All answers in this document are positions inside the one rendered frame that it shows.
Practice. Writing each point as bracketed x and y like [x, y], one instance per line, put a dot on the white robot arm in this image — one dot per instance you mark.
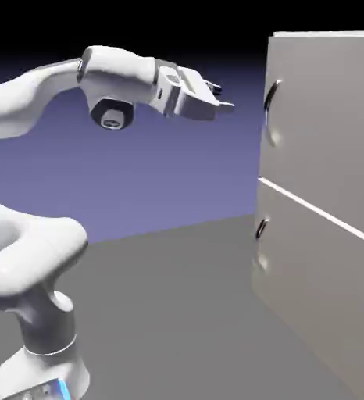
[38, 84]

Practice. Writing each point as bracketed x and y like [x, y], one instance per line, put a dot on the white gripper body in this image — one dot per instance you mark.
[194, 98]

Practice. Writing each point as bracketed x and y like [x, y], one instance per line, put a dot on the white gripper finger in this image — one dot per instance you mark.
[225, 106]
[214, 87]

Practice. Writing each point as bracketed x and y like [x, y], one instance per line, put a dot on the short grey cabinet door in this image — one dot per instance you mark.
[319, 281]

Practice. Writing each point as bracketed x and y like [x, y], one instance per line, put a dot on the grey cabinet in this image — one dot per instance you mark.
[322, 203]

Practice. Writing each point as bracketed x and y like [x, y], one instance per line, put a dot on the tall grey cabinet door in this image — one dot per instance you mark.
[322, 125]

